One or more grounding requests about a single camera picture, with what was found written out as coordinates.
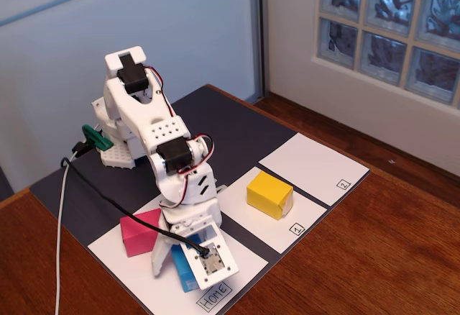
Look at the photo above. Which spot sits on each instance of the glass block window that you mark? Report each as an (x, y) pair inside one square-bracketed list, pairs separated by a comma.
[(391, 23)]

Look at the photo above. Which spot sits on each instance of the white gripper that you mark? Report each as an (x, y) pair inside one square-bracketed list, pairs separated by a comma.
[(160, 255)]

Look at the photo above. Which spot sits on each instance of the pink paper box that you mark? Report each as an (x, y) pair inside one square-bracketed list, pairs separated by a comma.
[(138, 236)]

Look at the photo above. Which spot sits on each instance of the yellow paper box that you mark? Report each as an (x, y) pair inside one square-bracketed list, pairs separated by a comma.
[(267, 192)]

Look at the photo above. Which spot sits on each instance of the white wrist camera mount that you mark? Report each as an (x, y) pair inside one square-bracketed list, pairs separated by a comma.
[(215, 275)]

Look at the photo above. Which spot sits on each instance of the white paper sheet marked HOME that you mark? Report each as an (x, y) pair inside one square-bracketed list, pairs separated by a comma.
[(136, 275)]

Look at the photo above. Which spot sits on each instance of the grey metal door post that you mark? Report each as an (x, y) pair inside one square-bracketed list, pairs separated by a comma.
[(259, 34)]

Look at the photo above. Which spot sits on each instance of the green table clamp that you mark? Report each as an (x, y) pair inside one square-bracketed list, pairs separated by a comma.
[(97, 139)]

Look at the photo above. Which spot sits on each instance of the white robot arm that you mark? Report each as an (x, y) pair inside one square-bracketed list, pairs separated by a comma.
[(143, 117)]

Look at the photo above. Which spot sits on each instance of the white paper sheet marked 2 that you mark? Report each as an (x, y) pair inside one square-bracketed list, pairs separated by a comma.
[(312, 167)]

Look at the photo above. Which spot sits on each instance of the black mat with WRO logo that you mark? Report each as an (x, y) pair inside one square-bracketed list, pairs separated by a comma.
[(230, 124)]

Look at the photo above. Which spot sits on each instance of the white paper sheet marked 1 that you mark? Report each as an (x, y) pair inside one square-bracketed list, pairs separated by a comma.
[(305, 214)]

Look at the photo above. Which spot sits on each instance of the blue paper box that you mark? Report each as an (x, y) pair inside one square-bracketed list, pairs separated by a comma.
[(181, 272)]

